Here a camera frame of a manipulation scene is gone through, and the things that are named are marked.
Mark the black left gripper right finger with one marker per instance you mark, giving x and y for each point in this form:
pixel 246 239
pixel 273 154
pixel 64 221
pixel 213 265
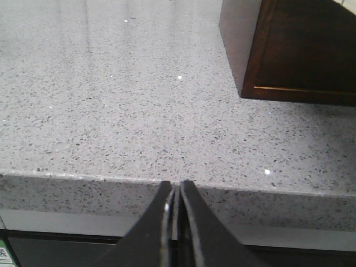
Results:
pixel 202 238

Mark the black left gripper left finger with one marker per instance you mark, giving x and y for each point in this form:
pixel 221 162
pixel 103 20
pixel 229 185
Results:
pixel 148 241

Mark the dark wooden drawer cabinet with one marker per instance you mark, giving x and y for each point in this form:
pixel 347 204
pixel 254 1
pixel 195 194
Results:
pixel 244 28

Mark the green white label sticker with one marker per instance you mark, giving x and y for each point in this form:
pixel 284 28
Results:
pixel 5 257

